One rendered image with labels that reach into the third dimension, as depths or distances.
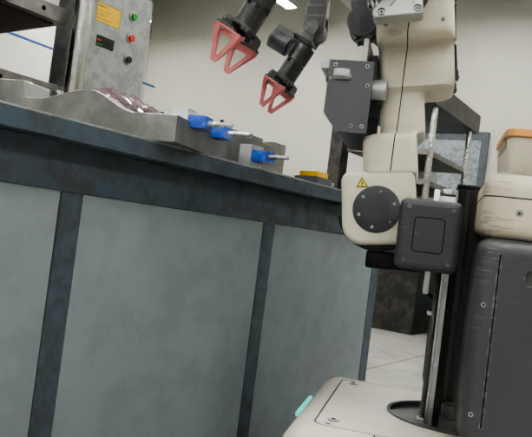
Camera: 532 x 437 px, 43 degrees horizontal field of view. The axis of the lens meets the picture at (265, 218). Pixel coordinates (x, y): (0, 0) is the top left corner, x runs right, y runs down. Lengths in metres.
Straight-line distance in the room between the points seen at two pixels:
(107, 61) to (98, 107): 1.09
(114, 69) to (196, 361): 1.28
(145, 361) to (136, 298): 0.14
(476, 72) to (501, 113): 0.59
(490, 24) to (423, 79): 7.11
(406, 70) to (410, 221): 0.37
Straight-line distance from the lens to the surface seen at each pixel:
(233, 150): 1.67
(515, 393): 1.35
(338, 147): 5.93
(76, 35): 2.32
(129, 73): 2.61
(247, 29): 1.45
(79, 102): 1.49
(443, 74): 1.56
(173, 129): 1.36
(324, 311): 2.07
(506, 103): 8.32
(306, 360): 2.03
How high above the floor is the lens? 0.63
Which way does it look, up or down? 2 degrees up
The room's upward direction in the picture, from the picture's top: 7 degrees clockwise
